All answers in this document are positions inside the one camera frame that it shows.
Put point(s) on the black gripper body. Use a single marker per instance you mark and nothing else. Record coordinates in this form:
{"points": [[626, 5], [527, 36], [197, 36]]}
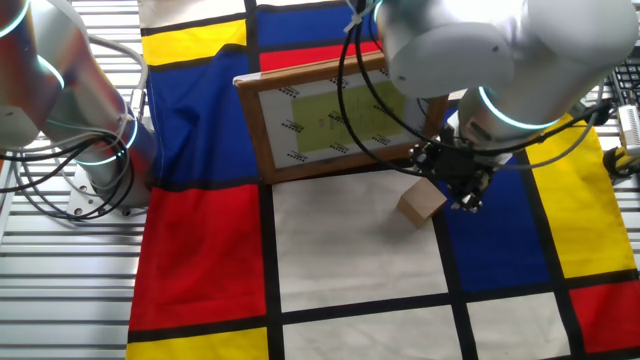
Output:
{"points": [[455, 167]]}

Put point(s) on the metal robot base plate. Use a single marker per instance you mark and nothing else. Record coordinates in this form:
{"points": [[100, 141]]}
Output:
{"points": [[80, 200]]}

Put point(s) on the wooden picture frame with stand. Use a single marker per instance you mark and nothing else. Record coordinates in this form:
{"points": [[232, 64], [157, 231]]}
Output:
{"points": [[310, 120]]}

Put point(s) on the colourful checked cloth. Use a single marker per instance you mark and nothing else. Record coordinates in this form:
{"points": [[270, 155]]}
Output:
{"points": [[350, 240]]}

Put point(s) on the black yellow clamp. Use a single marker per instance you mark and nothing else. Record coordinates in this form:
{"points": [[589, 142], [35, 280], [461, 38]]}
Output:
{"points": [[617, 161]]}

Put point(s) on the black keyboard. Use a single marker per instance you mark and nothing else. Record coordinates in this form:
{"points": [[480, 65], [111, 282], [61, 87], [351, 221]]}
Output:
{"points": [[627, 80]]}

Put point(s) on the small wooden block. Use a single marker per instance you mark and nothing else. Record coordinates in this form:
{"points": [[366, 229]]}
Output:
{"points": [[420, 205]]}

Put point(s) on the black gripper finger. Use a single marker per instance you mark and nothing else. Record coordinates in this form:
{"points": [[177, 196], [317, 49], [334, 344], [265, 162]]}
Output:
{"points": [[457, 201], [476, 200]]}

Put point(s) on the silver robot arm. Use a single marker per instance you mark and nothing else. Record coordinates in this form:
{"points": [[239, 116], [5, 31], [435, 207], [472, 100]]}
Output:
{"points": [[550, 40]]}

